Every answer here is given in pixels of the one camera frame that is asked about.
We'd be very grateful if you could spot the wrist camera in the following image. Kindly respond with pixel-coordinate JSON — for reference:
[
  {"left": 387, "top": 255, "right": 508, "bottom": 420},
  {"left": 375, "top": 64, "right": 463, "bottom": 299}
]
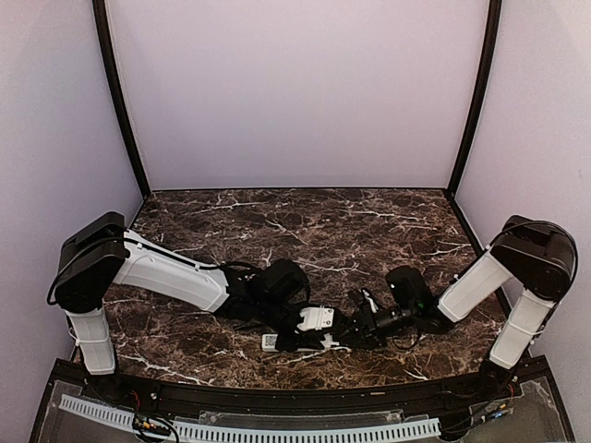
[
  {"left": 348, "top": 288, "right": 381, "bottom": 314},
  {"left": 296, "top": 305, "right": 343, "bottom": 332}
]

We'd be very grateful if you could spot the right black frame post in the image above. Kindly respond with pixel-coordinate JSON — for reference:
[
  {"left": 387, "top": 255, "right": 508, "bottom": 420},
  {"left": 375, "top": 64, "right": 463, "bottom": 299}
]
[{"left": 446, "top": 0, "right": 502, "bottom": 200}]

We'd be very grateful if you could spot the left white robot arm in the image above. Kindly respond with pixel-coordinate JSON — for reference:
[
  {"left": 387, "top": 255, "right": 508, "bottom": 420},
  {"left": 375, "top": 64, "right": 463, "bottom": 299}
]
[{"left": 46, "top": 211, "right": 310, "bottom": 402}]

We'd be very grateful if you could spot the white remote control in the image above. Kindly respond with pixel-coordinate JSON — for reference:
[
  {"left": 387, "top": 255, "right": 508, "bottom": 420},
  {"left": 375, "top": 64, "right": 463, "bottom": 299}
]
[{"left": 261, "top": 333, "right": 341, "bottom": 353}]

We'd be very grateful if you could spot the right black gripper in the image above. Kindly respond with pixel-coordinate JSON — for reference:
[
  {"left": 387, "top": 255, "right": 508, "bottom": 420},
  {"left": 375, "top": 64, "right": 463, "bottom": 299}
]
[{"left": 336, "top": 301, "right": 417, "bottom": 350}]

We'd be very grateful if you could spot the white slotted cable duct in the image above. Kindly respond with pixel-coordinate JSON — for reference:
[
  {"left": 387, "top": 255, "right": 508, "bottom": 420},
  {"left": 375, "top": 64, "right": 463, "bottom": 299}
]
[{"left": 59, "top": 394, "right": 440, "bottom": 442}]

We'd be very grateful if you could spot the black frame post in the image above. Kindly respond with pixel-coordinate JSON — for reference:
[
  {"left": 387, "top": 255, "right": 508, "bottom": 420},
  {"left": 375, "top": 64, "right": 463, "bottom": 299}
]
[
  {"left": 91, "top": 0, "right": 151, "bottom": 199},
  {"left": 446, "top": 0, "right": 502, "bottom": 200}
]

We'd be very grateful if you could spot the left black frame post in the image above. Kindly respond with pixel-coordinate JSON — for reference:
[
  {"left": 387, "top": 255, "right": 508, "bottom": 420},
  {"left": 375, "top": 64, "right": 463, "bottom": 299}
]
[{"left": 91, "top": 0, "right": 151, "bottom": 199}]

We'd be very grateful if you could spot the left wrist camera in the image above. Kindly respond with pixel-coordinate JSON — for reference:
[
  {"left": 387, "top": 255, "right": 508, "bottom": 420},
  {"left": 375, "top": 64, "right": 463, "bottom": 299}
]
[{"left": 296, "top": 305, "right": 343, "bottom": 332}]

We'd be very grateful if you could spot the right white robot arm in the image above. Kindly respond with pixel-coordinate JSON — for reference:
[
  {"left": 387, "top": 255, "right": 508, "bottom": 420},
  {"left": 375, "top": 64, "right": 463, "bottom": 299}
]
[{"left": 333, "top": 215, "right": 579, "bottom": 401}]

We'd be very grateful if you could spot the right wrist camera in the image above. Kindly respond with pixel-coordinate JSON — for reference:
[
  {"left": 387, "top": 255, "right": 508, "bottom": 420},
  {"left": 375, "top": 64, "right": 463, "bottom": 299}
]
[{"left": 348, "top": 288, "right": 381, "bottom": 314}]

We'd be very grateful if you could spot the black front rail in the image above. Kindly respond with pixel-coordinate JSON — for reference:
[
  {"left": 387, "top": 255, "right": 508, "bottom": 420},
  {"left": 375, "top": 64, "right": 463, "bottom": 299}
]
[{"left": 84, "top": 357, "right": 554, "bottom": 417}]

